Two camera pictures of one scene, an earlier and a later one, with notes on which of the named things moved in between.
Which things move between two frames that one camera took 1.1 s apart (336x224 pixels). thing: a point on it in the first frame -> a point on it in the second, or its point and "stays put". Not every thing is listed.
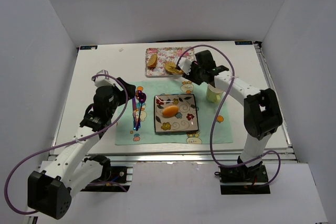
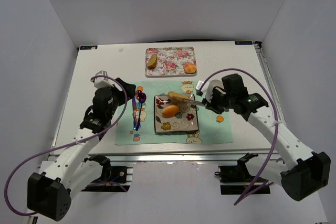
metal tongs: (177, 67) -> (192, 102)
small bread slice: (152, 62) stays put
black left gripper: (126, 91) stays put
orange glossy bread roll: (170, 111) stays put
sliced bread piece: (170, 67) -> (174, 94)
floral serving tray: (165, 55) stays put
